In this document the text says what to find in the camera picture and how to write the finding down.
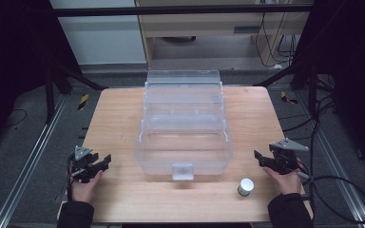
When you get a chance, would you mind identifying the person's left hand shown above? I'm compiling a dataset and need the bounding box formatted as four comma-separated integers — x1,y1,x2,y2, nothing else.
71,169,105,204

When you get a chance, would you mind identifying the small silver can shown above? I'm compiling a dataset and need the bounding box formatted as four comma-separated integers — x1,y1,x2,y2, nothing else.
237,178,255,198

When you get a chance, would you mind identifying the person's right hand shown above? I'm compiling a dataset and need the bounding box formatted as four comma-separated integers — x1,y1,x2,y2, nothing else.
262,166,302,196

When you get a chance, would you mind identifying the black horizontal bar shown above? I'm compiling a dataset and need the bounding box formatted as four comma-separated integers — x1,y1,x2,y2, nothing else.
51,4,315,18

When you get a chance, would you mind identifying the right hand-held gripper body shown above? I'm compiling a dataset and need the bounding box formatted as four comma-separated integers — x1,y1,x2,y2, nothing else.
268,138,310,176

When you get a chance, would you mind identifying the bundle of hanging cables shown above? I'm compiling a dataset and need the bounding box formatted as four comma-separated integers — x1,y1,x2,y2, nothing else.
255,12,300,69

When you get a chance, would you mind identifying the white cabinet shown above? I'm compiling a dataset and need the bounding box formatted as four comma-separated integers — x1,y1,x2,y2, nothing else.
48,0,147,67

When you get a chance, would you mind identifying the black metal stand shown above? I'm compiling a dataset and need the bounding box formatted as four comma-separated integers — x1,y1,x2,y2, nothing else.
253,53,319,118
43,56,108,124

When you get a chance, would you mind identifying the aluminium floor rail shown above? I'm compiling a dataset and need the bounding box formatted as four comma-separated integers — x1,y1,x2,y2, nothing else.
0,94,68,228
293,89,365,228

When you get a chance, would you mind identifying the clear plastic tiered storage box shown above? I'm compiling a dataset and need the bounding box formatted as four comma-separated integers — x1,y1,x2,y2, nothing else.
133,69,234,181

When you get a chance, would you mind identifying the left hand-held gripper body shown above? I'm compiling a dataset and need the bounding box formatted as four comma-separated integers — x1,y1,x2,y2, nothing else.
67,145,100,184

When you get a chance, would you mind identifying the thin black floor cable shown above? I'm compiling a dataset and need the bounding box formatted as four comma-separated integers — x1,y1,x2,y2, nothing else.
4,108,29,128

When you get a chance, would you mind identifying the wooden desk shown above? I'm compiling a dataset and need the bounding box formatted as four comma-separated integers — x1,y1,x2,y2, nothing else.
135,0,315,68

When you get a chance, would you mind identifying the yellow black striped tape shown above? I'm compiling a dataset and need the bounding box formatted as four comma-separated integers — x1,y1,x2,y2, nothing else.
280,90,298,105
77,93,90,111

